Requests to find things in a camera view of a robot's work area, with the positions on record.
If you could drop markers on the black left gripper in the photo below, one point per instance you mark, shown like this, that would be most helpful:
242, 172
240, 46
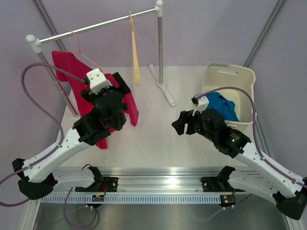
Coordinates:
123, 89

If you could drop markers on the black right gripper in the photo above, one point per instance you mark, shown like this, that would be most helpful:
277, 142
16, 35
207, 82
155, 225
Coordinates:
179, 124

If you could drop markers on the beige plastic hanger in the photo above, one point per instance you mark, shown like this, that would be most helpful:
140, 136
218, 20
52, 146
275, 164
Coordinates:
136, 69

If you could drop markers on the blue t shirt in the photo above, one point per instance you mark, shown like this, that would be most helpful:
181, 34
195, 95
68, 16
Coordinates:
223, 106

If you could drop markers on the pink wire hanger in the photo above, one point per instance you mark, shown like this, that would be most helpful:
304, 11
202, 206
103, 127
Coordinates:
80, 52

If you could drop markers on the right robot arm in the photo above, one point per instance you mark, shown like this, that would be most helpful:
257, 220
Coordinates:
285, 189

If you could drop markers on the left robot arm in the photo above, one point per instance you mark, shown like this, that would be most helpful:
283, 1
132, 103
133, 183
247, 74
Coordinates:
39, 175

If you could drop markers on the cream laundry basket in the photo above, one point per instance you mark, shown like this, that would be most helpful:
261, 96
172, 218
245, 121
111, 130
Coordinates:
225, 75

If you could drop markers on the metal clothes rack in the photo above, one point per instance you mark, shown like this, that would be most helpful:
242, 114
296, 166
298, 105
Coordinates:
36, 44

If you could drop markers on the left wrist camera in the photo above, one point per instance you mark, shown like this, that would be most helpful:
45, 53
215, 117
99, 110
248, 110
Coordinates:
97, 81

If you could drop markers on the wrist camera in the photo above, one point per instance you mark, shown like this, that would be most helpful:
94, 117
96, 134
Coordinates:
201, 103
97, 81

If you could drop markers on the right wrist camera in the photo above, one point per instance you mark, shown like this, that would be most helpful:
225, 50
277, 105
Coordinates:
201, 103

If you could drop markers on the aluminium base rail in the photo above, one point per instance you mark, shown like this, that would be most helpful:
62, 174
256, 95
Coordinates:
169, 180

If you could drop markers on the white slotted cable duct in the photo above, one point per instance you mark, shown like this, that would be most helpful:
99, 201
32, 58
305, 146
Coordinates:
132, 199

